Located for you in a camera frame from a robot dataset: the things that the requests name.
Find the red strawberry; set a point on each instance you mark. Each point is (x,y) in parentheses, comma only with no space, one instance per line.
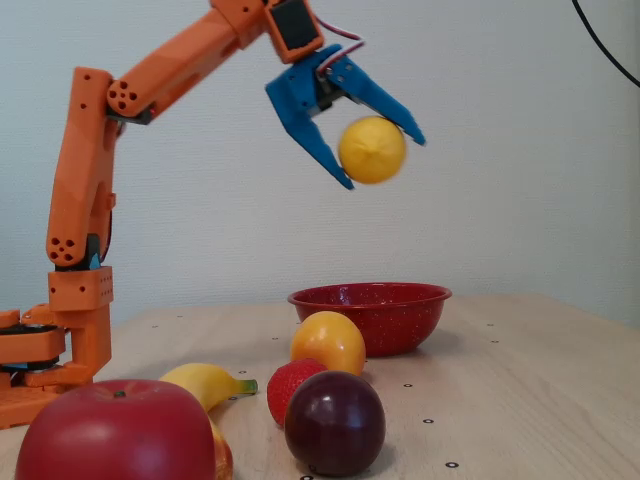
(285,390)

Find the yellow banana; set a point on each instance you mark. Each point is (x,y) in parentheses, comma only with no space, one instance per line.
(205,382)

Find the orange fruit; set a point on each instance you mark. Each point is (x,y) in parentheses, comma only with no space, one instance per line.
(325,342)

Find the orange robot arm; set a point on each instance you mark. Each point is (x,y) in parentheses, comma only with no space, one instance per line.
(80,175)

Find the red apple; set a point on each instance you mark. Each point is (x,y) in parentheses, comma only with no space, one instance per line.
(115,440)

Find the red speckled enamel bowl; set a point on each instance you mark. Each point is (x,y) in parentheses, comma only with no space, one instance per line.
(400,320)

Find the orange robot base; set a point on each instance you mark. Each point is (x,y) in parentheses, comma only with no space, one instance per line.
(90,340)

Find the dark purple plum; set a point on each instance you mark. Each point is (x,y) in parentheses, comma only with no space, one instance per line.
(335,425)

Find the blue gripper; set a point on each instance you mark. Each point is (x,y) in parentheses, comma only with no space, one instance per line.
(296,92)

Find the yellow lemon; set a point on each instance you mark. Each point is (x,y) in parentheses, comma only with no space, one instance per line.
(372,150)

